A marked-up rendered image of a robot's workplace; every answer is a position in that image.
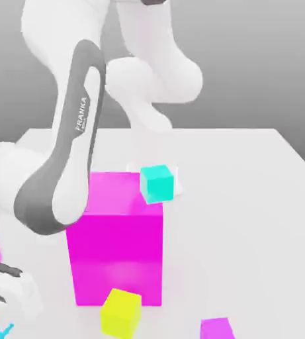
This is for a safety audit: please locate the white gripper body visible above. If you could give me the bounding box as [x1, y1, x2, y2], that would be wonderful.
[0, 271, 44, 328]

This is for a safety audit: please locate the small yellow cube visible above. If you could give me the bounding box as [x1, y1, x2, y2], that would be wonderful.
[100, 287, 143, 339]

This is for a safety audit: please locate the small turquoise cube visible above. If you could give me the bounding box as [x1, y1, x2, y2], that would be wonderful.
[140, 164, 175, 205]

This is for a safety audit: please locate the small purple cube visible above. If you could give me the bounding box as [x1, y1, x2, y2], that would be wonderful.
[199, 316, 237, 339]

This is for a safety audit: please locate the large magenta box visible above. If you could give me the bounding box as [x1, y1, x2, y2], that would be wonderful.
[65, 171, 164, 308]

